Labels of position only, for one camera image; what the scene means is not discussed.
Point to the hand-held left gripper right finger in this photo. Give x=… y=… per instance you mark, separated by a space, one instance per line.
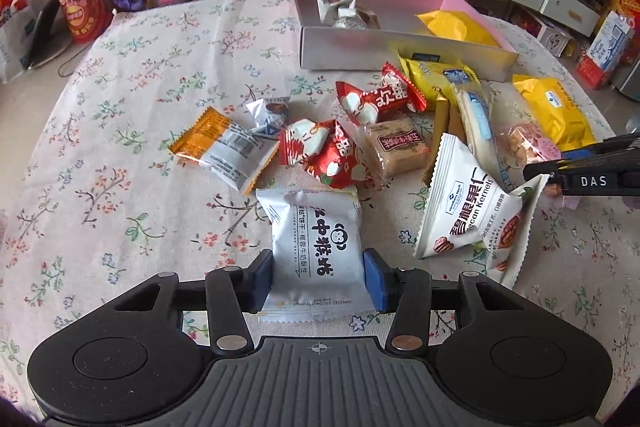
x=377 y=279

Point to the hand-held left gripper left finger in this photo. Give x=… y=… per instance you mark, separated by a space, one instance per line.
x=261 y=281

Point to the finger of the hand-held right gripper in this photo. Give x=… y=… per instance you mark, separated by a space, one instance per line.
x=545 y=167

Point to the clear pink snack packet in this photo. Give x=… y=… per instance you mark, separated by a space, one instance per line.
x=530 y=144

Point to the yellow crimped snack packet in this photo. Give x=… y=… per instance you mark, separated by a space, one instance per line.
x=555 y=112

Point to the white monkey print snack packet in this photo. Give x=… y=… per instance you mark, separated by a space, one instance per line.
x=312 y=237

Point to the long white bread packet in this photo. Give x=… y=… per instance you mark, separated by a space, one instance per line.
x=475 y=117

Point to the white triangular nut packet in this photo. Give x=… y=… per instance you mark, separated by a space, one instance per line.
x=465 y=202

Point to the orange and white snack packet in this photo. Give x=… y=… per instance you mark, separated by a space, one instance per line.
x=225 y=147

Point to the yellow biscuit packet blue label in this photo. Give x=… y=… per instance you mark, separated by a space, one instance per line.
x=430 y=79

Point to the pink and white cardboard box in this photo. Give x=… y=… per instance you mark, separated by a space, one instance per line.
x=395 y=52

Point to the gold stick packet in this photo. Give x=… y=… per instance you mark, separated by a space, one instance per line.
x=437 y=137

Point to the red snack packet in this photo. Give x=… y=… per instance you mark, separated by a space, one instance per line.
x=400 y=89
x=362 y=99
x=302 y=139
x=340 y=162

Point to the clear brown biscuit packet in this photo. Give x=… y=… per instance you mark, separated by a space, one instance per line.
x=395 y=147

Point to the blue and white carton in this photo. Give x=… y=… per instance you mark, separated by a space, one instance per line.
x=607 y=47

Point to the small white cabinet drawer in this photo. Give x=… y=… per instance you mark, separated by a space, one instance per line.
x=570 y=9

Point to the packet with dark blue label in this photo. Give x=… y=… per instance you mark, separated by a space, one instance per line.
x=425 y=56

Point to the large plain yellow packet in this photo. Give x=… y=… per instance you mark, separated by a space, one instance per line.
x=460 y=27

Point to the small white blue snack packet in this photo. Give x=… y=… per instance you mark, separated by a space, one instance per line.
x=267 y=114

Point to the red box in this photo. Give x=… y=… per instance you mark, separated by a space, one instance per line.
x=627 y=7

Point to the white and brown snack packet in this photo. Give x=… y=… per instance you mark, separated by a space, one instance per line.
x=360 y=19

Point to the white folded snack packet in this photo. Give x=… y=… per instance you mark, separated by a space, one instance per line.
x=332 y=4

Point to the red patterned gift bag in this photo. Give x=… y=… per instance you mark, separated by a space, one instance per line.
x=82 y=9

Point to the black flat board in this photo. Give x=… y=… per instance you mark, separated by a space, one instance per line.
x=45 y=32

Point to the white shopping bag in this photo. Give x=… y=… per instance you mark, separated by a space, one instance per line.
x=15 y=37

